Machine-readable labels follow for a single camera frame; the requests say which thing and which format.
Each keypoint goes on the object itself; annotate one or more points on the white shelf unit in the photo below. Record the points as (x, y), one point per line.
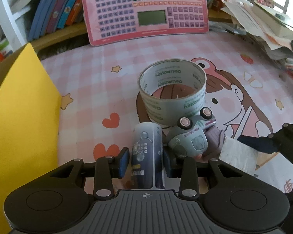
(16, 18)

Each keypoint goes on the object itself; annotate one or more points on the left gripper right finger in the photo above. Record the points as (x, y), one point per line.
(183, 168)

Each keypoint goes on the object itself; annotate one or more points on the grey green toy car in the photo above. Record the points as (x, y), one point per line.
(188, 136)

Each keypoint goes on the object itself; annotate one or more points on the pink learning tablet board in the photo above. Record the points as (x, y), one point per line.
(109, 21)

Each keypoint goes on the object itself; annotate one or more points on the blue white spray bottle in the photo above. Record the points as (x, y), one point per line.
(146, 158)

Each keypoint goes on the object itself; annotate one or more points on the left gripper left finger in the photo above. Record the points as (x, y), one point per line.
(108, 168)

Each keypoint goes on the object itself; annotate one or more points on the stack of papers and books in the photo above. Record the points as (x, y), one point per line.
(267, 27)

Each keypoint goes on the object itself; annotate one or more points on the clear packing tape roll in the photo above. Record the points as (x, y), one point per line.
(170, 89)

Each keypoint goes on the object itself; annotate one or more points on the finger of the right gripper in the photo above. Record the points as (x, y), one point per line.
(261, 144)

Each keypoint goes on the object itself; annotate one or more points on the yellow cardboard box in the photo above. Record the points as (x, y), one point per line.
(29, 123)

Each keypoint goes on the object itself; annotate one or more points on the row of blue books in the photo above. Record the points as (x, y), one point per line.
(50, 16)

